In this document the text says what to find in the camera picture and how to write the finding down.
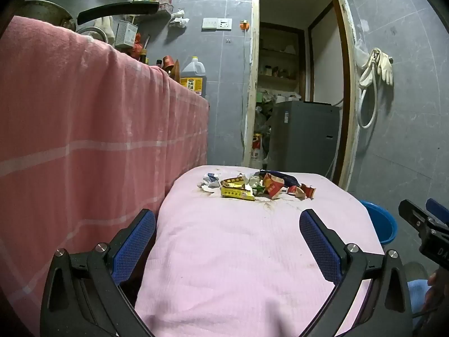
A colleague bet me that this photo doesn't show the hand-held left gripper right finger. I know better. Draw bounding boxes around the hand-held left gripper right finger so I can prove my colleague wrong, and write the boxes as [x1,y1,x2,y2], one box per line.
[298,209,413,337]

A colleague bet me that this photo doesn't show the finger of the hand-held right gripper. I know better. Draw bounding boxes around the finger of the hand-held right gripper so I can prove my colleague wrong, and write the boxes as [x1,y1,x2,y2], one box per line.
[425,198,449,226]
[398,199,449,268]

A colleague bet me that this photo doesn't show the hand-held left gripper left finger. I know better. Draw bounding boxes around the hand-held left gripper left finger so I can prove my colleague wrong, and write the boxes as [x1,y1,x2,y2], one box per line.
[40,209,156,337]

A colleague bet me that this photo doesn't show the blue plastic bucket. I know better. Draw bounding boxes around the blue plastic bucket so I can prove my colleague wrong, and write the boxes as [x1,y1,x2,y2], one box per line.
[358,199,398,246]

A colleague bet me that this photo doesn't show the torn red and white wrapper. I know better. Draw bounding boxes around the torn red and white wrapper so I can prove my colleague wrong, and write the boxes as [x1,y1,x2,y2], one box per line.
[287,183,317,200]

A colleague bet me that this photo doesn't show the dark blue wrapper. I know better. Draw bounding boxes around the dark blue wrapper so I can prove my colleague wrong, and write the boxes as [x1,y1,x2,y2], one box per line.
[259,169,301,187]

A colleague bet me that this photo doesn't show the red snack wrapper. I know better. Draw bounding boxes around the red snack wrapper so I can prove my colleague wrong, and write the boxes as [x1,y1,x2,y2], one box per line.
[262,173,285,200]

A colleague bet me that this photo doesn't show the green and white wrapper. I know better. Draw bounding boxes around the green and white wrapper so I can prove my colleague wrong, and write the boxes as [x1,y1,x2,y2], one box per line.
[246,175,264,196]

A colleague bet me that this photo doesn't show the white and blue paper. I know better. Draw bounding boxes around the white and blue paper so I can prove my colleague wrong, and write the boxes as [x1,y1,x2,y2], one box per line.
[197,172,222,192]

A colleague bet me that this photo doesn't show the yellow cardboard box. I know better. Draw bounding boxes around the yellow cardboard box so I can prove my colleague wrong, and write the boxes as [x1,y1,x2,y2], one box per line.
[220,177,256,201]

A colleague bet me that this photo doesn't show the person's right hand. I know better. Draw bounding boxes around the person's right hand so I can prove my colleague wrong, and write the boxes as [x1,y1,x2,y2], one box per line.
[424,270,449,311]

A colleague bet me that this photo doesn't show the pink cloth covered table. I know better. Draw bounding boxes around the pink cloth covered table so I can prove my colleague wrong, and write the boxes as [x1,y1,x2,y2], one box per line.
[135,164,384,337]

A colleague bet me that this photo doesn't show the person's blue trousers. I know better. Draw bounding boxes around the person's blue trousers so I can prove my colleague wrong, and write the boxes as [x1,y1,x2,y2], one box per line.
[408,279,436,316]

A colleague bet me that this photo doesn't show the grey washing machine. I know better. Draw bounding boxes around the grey washing machine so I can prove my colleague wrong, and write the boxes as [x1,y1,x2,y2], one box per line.
[267,100,342,184]

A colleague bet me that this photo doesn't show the red and white bag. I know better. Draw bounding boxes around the red and white bag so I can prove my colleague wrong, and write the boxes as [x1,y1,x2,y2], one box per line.
[250,133,266,170]

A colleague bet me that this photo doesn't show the pink checked cloth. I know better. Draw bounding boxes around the pink checked cloth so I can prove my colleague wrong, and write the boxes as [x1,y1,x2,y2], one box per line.
[0,15,210,336]

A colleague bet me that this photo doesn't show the cream rubber gloves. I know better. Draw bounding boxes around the cream rubber gloves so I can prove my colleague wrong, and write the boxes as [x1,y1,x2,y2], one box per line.
[368,47,394,86]

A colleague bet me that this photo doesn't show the cooking oil jug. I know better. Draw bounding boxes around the cooking oil jug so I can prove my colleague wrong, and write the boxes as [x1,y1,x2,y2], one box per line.
[180,56,207,96]

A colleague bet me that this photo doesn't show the white rag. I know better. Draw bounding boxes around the white rag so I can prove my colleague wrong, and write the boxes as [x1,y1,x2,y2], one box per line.
[169,8,190,28]

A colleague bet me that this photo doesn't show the metal pot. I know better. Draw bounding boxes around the metal pot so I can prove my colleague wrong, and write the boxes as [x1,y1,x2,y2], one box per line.
[13,0,76,31]

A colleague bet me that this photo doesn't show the wooden door frame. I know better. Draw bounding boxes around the wooden door frame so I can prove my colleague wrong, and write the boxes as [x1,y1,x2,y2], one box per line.
[242,0,362,192]

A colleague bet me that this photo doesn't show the black pan handle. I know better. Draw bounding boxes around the black pan handle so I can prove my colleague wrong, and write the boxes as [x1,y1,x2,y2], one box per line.
[77,1,161,26]

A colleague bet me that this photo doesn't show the white wall socket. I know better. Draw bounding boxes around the white wall socket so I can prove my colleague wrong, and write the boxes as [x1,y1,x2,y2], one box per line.
[202,17,232,31]

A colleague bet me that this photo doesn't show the wall shelf with packets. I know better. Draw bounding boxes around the wall shelf with packets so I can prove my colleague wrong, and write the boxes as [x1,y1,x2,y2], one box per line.
[142,0,175,12]

